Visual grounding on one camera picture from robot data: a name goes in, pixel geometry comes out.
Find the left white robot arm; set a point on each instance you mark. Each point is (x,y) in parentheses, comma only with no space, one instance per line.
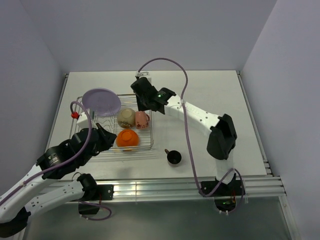
(23,202)

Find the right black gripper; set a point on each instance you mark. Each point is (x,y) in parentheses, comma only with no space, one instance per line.
(141,107)

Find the orange bowl white inside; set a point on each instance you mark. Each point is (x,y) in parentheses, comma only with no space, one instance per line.
(127,138)

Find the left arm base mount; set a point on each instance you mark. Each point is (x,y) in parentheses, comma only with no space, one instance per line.
(91,204)

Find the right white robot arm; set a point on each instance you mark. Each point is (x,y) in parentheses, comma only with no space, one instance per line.
(219,130)

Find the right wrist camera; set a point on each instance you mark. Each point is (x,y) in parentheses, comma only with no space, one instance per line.
(143,74)

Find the black mug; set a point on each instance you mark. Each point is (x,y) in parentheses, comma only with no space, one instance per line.
(173,157)

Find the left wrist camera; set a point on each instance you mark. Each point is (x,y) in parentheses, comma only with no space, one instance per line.
(81,119)

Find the purple plate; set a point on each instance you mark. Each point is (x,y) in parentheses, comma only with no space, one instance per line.
(103,102)

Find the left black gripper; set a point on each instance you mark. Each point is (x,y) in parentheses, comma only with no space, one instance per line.
(108,138)

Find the wire dish rack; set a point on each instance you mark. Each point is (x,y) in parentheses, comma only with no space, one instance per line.
(109,123)

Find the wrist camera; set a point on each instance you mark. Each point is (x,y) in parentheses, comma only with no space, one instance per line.
(143,74)
(81,119)

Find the pink mug white inside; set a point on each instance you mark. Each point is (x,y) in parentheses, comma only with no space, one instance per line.
(142,120)

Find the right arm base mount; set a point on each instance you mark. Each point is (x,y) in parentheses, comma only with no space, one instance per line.
(227,196)

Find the aluminium rail frame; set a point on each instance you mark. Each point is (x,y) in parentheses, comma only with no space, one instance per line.
(183,189)

